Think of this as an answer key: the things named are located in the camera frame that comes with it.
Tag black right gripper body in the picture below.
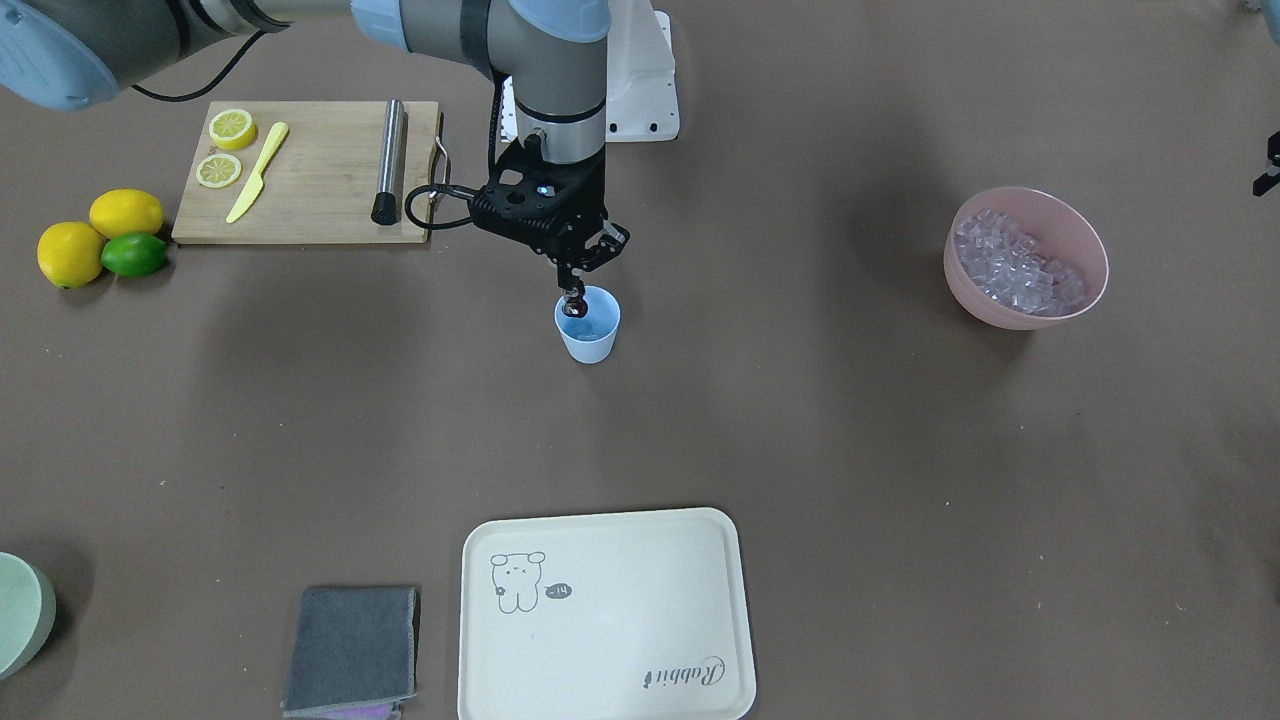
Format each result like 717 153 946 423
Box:
468 140 630 273

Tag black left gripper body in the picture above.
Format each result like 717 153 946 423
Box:
1253 131 1280 197

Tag dark red cherries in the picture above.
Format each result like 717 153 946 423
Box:
561 293 589 318

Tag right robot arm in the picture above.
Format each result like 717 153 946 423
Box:
3 1 628 316

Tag light blue plastic cup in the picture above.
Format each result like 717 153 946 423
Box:
553 284 621 364

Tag pile of clear ice cubes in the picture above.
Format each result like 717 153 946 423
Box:
954 208 1087 316

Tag pink bowl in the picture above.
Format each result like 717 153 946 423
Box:
943 187 1110 331

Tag wooden cutting board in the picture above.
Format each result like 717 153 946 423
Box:
172 100 430 245

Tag yellow plastic knife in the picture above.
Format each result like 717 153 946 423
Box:
224 120 291 224

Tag cream serving tray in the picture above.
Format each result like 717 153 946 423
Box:
457 507 756 719

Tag lemon slice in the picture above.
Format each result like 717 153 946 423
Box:
195 152 243 190
207 108 259 151

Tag grey folded cloth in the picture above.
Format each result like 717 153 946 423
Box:
282 585 419 719

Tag green lime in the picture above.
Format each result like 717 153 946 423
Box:
100 232 168 277

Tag yellow lemon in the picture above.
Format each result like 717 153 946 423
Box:
90 188 166 240
37 222 106 290

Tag mint green bowl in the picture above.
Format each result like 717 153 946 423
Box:
1 552 56 680

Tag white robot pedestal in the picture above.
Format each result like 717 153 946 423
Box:
509 1 681 143

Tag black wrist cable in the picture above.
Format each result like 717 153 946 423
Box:
404 60 511 233

